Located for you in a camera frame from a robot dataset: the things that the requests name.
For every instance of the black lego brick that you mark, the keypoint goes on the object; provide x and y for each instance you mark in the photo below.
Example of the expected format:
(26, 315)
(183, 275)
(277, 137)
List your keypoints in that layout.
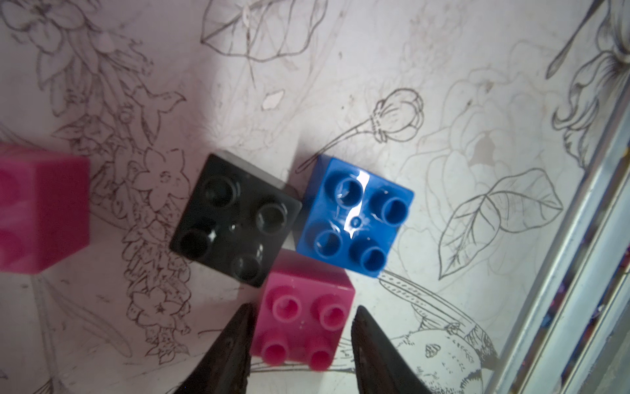
(236, 220)

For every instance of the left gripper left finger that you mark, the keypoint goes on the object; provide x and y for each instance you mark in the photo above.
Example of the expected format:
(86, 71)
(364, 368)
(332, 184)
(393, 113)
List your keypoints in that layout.
(225, 368)

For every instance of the pink lego brick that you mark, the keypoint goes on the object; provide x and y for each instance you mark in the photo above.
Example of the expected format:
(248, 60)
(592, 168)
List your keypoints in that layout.
(45, 207)
(303, 309)

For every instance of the blue lego brick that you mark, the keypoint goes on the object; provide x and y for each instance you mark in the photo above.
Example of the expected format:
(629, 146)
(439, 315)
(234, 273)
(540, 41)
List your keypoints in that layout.
(350, 217)

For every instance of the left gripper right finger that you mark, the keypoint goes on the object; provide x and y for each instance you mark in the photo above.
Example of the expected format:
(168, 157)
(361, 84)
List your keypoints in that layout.
(379, 368)

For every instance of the aluminium front rail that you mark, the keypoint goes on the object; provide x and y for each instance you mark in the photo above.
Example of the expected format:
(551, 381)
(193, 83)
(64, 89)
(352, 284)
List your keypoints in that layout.
(578, 297)

